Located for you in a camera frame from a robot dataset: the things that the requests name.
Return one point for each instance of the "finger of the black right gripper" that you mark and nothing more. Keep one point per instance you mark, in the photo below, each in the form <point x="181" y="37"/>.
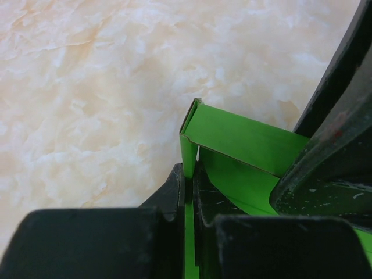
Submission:
<point x="332" y="176"/>
<point x="343" y="66"/>

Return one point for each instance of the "green paper box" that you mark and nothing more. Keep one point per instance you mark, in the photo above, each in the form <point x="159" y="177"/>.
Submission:
<point x="245" y="159"/>

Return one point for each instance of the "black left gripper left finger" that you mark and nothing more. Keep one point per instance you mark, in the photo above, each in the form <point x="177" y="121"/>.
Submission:
<point x="142" y="242"/>

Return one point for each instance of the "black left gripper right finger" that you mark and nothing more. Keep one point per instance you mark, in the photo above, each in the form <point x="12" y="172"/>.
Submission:
<point x="232" y="244"/>

